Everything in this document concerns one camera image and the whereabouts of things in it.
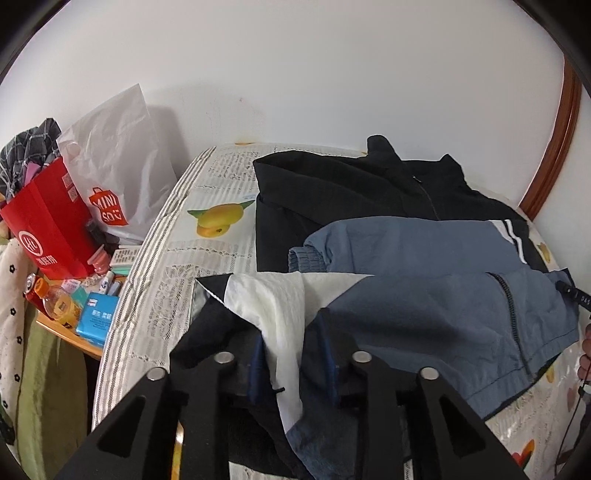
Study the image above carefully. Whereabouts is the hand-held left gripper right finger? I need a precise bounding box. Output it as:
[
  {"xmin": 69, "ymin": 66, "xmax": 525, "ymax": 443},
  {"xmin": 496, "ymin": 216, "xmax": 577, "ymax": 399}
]
[{"xmin": 314, "ymin": 308, "xmax": 527, "ymax": 480}]

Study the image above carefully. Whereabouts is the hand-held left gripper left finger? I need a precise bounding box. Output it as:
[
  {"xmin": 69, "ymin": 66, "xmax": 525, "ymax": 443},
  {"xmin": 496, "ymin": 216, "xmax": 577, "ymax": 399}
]
[{"xmin": 55, "ymin": 330, "xmax": 273, "ymax": 480}]

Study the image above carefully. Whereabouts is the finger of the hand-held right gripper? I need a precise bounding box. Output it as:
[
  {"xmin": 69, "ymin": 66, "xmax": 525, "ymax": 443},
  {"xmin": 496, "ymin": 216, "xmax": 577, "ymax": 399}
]
[{"xmin": 555, "ymin": 280, "xmax": 591, "ymax": 303}]

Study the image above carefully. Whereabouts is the black white blue jacket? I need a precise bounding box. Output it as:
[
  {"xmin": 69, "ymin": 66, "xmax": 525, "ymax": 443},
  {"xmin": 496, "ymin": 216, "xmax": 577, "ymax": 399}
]
[{"xmin": 168, "ymin": 135, "xmax": 581, "ymax": 480}]

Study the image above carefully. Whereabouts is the person's right hand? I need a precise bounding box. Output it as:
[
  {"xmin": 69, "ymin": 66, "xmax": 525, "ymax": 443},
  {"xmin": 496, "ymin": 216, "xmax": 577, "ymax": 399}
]
[{"xmin": 577, "ymin": 323, "xmax": 591, "ymax": 383}]

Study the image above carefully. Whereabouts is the fruit print tablecloth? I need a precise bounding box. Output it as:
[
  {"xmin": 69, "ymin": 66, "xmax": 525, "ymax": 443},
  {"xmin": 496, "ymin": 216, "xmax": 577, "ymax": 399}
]
[{"xmin": 91, "ymin": 142, "xmax": 591, "ymax": 480}]

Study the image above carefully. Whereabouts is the blue tissue pack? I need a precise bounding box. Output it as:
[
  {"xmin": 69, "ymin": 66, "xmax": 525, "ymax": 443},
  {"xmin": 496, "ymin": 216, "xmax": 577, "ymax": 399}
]
[{"xmin": 75, "ymin": 292, "xmax": 122, "ymax": 347}]

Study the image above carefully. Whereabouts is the white blue tube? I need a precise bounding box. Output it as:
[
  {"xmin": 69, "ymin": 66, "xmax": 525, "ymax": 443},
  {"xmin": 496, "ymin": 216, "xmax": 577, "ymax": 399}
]
[{"xmin": 98, "ymin": 271, "xmax": 122, "ymax": 297}]

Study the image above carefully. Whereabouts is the white small box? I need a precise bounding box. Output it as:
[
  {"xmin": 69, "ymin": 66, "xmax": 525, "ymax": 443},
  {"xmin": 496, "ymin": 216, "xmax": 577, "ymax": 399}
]
[{"xmin": 110, "ymin": 247, "xmax": 141, "ymax": 269}]

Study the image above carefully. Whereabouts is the wooden side table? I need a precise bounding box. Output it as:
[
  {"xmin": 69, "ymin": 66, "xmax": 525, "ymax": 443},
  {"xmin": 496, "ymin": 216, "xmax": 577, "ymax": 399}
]
[{"xmin": 34, "ymin": 272, "xmax": 125, "ymax": 358}]

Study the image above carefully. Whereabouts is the pink small bottle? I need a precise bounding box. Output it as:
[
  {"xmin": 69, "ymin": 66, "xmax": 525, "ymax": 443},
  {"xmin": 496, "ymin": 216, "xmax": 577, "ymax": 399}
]
[{"xmin": 90, "ymin": 247, "xmax": 114, "ymax": 278}]

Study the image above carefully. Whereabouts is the green cloth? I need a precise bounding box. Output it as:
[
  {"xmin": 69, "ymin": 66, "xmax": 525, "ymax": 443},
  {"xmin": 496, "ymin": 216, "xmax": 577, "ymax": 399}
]
[{"xmin": 16, "ymin": 309, "xmax": 90, "ymax": 478}]

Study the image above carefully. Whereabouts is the orange drink bottle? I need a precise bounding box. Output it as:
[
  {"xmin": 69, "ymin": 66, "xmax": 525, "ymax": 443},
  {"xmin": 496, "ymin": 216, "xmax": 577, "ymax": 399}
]
[{"xmin": 33, "ymin": 279, "xmax": 84, "ymax": 324}]

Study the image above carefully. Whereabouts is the white floral cloth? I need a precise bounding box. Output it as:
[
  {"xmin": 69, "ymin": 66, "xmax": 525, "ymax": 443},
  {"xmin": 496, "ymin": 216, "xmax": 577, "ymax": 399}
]
[{"xmin": 0, "ymin": 240, "xmax": 40, "ymax": 462}]

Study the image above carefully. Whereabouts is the red paper bag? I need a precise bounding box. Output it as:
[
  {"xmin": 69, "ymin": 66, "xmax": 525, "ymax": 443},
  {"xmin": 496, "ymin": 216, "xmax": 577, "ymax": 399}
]
[{"xmin": 0, "ymin": 156, "xmax": 100, "ymax": 281}]

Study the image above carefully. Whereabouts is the white plastic shopping bag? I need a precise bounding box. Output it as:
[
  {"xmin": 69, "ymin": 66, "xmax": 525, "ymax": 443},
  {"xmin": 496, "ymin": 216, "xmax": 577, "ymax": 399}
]
[{"xmin": 56, "ymin": 83, "xmax": 178, "ymax": 245}]

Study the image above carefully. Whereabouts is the grey plaid cloth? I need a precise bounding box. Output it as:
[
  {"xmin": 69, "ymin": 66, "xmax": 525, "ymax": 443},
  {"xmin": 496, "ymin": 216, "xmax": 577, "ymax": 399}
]
[{"xmin": 0, "ymin": 117, "xmax": 63, "ymax": 204}]

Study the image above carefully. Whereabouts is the brown wooden door frame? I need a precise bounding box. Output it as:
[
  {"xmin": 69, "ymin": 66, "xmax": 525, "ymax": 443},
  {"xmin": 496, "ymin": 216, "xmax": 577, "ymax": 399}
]
[{"xmin": 517, "ymin": 58, "xmax": 583, "ymax": 222}]

